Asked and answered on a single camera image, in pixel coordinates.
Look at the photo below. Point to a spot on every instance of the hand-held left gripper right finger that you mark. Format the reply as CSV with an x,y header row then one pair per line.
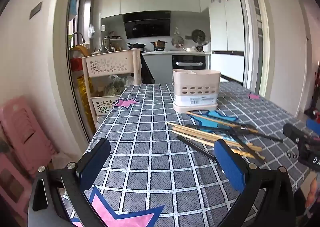
x,y
230,164

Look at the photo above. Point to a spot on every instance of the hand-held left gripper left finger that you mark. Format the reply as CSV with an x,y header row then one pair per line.
x,y
93,164

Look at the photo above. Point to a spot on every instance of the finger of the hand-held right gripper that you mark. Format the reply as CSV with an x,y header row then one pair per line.
x,y
295,132
313,124

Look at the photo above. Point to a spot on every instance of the beige plastic utensil holder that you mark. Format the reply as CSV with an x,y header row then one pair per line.
x,y
195,84

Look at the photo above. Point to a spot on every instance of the person's right hand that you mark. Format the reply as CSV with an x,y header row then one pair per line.
x,y
314,197

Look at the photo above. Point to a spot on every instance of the red decorative branches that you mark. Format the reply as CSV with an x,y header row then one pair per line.
x,y
317,87

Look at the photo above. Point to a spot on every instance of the grey checked star tablecloth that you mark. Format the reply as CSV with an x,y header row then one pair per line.
x,y
150,147

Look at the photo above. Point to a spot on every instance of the gold foil bundle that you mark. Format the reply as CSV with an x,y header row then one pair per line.
x,y
82,94

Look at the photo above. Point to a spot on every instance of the pink plastic stool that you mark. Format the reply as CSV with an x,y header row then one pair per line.
x,y
22,129

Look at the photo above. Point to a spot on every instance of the plastic bag of greens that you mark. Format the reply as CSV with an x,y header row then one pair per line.
x,y
116,84

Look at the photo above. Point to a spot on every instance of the red container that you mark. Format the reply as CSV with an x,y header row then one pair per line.
x,y
76,65

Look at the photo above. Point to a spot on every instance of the cream plastic basket cart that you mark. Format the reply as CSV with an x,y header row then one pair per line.
x,y
107,63

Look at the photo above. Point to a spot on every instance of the black built-in oven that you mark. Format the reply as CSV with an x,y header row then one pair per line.
x,y
188,66

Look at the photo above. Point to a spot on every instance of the black plastic bag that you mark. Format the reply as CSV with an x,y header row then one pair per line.
x,y
147,69

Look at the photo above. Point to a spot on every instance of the white sliding door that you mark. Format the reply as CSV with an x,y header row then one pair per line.
x,y
255,29

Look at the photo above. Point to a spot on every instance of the yellow woven basket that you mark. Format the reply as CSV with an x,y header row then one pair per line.
x,y
79,51

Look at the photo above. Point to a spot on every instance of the grey kitchen counter cabinet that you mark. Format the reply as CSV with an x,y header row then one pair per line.
x,y
157,67

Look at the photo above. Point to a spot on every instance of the white kitchen appliance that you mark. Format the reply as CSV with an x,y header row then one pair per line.
x,y
206,47

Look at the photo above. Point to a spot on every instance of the dark metal kettle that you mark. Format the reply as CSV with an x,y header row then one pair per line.
x,y
199,48

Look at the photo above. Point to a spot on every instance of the glass kettle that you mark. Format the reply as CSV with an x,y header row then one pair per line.
x,y
106,44

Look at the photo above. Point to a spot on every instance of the white refrigerator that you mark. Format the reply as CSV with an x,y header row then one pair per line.
x,y
226,29

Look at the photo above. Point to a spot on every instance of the black wok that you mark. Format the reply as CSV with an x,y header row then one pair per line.
x,y
137,46

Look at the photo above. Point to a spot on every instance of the kitchen faucet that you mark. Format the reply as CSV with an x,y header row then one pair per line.
x,y
78,35

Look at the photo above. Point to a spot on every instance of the clear hanging plastic bag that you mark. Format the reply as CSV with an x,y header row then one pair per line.
x,y
91,31

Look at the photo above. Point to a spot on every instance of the copper cooking pot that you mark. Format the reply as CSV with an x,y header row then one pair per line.
x,y
158,44

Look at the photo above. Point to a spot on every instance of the black range hood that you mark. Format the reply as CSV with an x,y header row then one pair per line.
x,y
147,26

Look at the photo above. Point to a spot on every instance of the blue hanging cloth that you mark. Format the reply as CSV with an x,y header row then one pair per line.
x,y
73,4

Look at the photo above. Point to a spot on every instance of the round wall trivet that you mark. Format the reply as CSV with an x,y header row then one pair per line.
x,y
177,41

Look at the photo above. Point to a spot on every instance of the grey wall switch plate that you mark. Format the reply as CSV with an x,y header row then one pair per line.
x,y
35,11

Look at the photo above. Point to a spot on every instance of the white wall cabinets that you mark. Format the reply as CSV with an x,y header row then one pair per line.
x,y
160,2

